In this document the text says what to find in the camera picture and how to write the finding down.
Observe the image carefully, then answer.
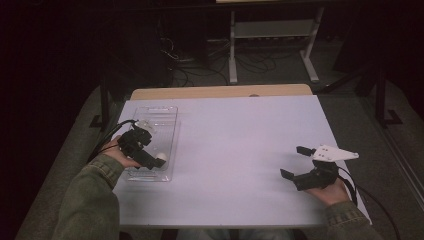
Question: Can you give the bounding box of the white metal stand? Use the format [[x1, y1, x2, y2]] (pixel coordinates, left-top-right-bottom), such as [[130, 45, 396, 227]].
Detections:
[[228, 6, 326, 85]]

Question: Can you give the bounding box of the clear plastic tray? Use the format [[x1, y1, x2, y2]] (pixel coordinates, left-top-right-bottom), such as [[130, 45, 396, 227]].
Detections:
[[114, 105, 182, 183]]

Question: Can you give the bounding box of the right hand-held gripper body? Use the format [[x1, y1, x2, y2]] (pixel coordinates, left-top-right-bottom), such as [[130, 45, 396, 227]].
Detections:
[[293, 144, 360, 192]]

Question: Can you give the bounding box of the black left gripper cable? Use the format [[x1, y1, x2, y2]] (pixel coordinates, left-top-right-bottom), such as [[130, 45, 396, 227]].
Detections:
[[87, 119, 138, 164]]

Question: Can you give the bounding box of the person's left hand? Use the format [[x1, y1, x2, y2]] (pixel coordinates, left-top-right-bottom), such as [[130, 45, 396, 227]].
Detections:
[[101, 134, 143, 169]]

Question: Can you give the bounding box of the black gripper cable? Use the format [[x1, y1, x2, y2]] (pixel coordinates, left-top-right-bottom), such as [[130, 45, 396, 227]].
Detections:
[[87, 119, 138, 164], [336, 166, 401, 240]]

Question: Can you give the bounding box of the person's right hand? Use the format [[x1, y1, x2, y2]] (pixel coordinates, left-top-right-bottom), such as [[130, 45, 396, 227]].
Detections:
[[304, 178, 351, 207]]

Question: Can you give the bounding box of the bundle of black floor cables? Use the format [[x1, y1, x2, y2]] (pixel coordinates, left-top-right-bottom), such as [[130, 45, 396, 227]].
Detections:
[[159, 36, 278, 88]]

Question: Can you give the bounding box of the black metal stand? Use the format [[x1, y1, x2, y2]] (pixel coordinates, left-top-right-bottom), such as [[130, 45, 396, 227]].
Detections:
[[374, 66, 404, 128], [89, 75, 112, 131]]

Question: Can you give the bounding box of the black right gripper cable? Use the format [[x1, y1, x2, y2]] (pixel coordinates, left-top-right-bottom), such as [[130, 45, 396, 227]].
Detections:
[[336, 166, 401, 240]]

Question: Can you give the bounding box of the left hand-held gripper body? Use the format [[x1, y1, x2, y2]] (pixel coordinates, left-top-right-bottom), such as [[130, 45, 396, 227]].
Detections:
[[116, 119, 156, 158]]

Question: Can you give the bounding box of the light wooden table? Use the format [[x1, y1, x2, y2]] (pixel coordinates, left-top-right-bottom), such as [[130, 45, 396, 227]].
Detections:
[[129, 83, 314, 101]]

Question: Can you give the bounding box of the metal frame rail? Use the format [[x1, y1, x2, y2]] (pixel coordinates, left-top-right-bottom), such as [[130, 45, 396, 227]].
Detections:
[[363, 96, 424, 205]]

